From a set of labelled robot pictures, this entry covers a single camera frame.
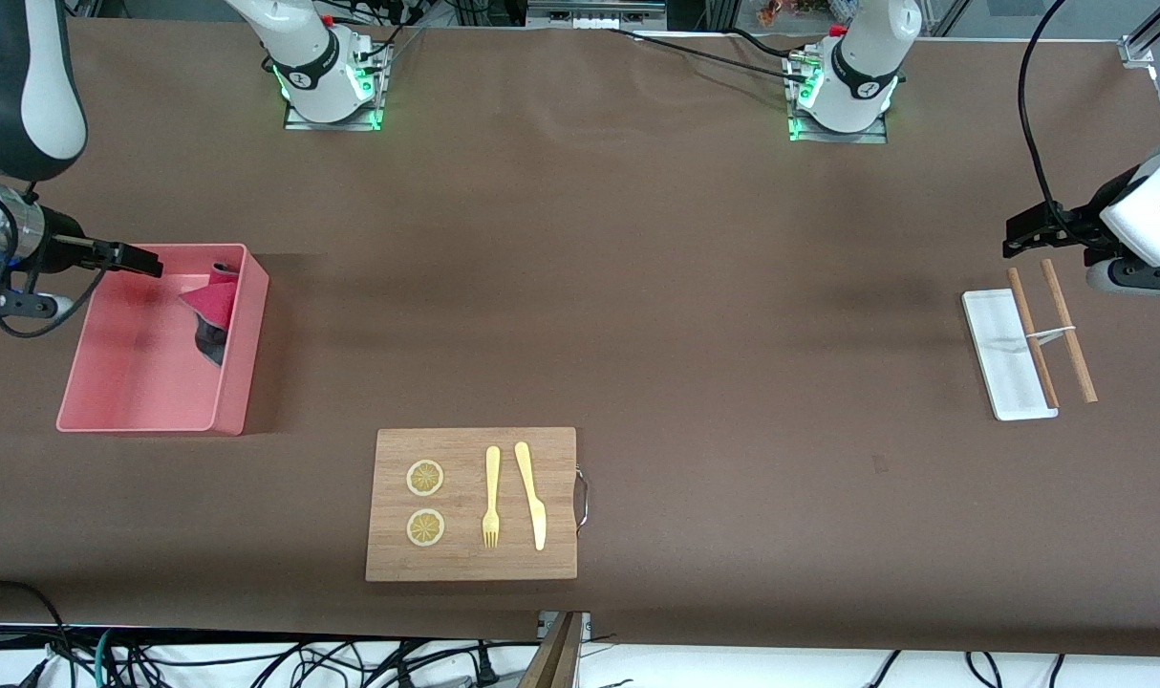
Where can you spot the wooden cutting board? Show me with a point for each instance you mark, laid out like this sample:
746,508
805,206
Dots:
470,564

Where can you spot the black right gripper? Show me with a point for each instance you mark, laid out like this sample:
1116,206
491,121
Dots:
61,250

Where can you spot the toy lemon slice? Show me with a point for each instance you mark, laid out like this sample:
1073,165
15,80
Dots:
425,527
425,478

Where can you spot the white rectangular tray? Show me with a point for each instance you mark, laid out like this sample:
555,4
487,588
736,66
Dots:
996,354

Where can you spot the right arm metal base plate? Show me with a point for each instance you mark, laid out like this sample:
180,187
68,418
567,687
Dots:
332,124

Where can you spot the black power plug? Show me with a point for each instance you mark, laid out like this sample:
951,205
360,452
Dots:
485,672

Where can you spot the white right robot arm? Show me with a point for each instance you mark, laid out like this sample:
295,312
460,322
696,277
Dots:
26,96

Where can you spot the yellow plastic knife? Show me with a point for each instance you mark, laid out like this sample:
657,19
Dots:
532,492

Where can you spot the yellow plastic fork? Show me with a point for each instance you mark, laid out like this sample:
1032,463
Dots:
492,478

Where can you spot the aluminium frame rail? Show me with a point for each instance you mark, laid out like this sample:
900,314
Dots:
594,11

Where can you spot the white band around sticks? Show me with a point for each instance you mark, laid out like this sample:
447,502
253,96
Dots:
1053,333

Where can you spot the red and grey cloth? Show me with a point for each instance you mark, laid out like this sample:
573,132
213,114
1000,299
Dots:
215,301

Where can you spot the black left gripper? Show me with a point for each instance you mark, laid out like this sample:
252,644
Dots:
1074,223

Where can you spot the metal table corner bracket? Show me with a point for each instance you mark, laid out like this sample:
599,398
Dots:
1136,48

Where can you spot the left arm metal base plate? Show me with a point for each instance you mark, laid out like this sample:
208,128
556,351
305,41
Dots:
838,137

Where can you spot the pink plastic bin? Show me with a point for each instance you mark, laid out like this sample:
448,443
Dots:
140,382

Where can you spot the brown wooden post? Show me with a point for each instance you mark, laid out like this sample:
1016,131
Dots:
553,659

